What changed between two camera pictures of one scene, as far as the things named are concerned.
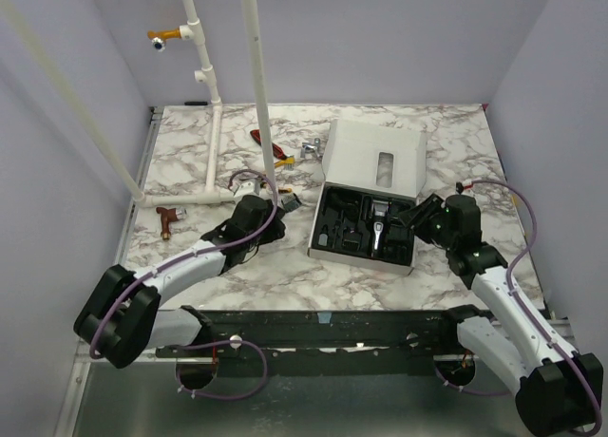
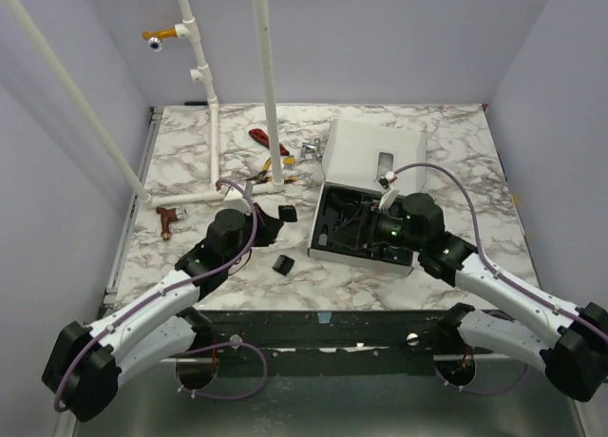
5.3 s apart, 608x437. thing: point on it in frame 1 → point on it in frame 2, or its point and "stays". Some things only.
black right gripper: [425, 212] → [369, 227]
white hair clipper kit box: [371, 175] stays
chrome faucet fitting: [311, 147] stays
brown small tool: [168, 216] stays
